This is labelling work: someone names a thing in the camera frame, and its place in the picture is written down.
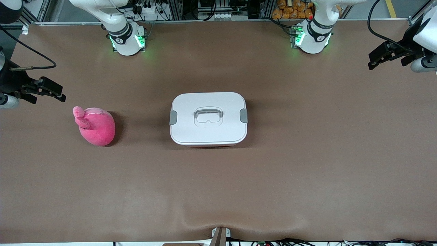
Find aluminium frame post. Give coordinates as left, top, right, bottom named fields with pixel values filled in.
left=169, top=0, right=185, bottom=20
left=407, top=0, right=434, bottom=27
left=258, top=0, right=275, bottom=19
left=20, top=0, right=52, bottom=24

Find pink plush toy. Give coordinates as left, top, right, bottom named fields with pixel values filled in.
left=73, top=106, right=116, bottom=147

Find white plastic box lid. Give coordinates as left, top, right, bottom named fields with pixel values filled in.
left=169, top=92, right=249, bottom=146

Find white power strip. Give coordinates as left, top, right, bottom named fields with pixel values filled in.
left=131, top=0, right=164, bottom=17

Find camera mount post with bracket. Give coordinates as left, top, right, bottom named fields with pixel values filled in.
left=210, top=227, right=231, bottom=246

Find pile of orange snack bags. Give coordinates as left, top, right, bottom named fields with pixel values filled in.
left=272, top=0, right=314, bottom=20

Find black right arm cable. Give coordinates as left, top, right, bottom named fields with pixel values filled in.
left=0, top=26, right=57, bottom=71

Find grey lid handle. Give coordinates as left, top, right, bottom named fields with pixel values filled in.
left=194, top=107, right=223, bottom=119

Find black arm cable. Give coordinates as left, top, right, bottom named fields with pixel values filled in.
left=367, top=0, right=415, bottom=52
left=0, top=26, right=57, bottom=71

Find brown table mat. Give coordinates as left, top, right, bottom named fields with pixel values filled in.
left=0, top=20, right=437, bottom=244

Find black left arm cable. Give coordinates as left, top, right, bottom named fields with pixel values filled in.
left=367, top=0, right=415, bottom=52

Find white connector strip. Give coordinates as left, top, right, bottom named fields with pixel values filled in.
left=213, top=12, right=240, bottom=21

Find aluminium table edge rail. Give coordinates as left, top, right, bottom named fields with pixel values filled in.
left=22, top=18, right=419, bottom=26

